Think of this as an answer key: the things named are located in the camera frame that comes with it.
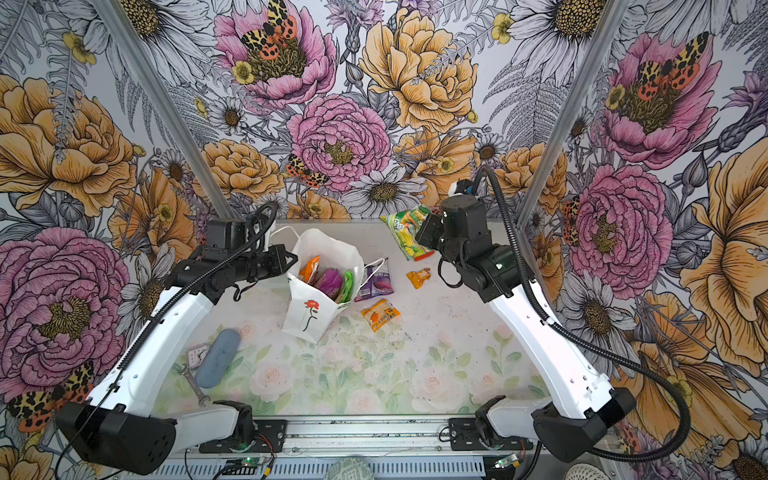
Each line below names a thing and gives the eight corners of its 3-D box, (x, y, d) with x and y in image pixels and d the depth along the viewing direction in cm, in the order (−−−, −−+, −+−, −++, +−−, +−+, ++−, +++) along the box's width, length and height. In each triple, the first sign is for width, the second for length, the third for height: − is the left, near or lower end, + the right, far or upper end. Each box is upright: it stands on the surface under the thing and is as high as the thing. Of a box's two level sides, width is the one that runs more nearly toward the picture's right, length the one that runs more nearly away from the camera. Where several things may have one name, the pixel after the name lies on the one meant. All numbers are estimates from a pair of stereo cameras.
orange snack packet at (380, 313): (374, 332, 94) (374, 328, 93) (362, 314, 98) (361, 311, 96) (400, 315, 98) (400, 312, 96) (387, 299, 102) (387, 296, 100)
